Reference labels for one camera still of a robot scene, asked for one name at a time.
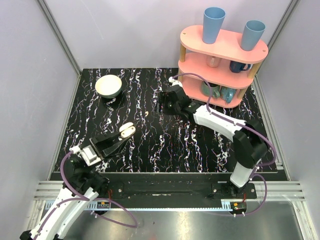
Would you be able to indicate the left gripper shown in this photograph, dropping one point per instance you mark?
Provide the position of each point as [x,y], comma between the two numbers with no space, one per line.
[96,147]

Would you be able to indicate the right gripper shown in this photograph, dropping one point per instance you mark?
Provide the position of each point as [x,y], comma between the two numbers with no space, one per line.
[163,98]

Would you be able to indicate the beige earbud charging case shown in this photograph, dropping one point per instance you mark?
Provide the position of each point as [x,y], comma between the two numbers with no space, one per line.
[127,130]

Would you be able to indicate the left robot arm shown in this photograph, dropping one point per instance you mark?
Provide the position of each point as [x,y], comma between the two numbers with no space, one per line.
[69,203]

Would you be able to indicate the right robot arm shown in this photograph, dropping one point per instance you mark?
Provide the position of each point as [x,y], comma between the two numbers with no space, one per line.
[248,143]

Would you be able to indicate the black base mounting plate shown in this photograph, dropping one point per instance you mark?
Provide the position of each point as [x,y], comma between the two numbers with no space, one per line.
[119,185]

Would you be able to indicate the green glazed mug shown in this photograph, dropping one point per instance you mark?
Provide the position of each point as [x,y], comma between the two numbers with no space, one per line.
[210,89]

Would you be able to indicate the white ceramic bowl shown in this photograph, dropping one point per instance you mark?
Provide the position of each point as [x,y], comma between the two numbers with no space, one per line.
[108,86]

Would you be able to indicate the pink three-tier shelf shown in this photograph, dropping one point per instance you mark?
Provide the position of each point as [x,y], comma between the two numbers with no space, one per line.
[192,65]

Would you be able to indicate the pink mug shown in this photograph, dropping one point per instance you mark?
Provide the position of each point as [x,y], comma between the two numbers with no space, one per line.
[213,61]

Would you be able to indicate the light blue mug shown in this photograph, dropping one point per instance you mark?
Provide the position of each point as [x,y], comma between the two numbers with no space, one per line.
[227,94]

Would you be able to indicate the dark blue mug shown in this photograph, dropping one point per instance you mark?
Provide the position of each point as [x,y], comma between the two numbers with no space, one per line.
[237,67]

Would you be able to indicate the tall blue cup left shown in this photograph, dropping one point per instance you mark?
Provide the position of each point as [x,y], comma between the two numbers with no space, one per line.
[213,19]

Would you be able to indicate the tall blue cup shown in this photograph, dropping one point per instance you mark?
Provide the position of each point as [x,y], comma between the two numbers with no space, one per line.
[213,19]
[253,30]

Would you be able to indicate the tall blue cup right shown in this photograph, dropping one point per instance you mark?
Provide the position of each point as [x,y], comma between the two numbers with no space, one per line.
[253,30]

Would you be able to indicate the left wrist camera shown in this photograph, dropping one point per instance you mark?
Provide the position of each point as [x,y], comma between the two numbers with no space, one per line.
[88,154]

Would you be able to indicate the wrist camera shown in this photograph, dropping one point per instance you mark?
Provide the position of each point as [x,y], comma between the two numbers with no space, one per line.
[88,154]
[175,82]

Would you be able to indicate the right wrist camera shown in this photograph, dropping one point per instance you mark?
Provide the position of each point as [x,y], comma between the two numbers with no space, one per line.
[175,82]

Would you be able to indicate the aluminium rail frame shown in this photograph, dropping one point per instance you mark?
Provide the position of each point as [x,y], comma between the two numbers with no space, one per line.
[276,189]

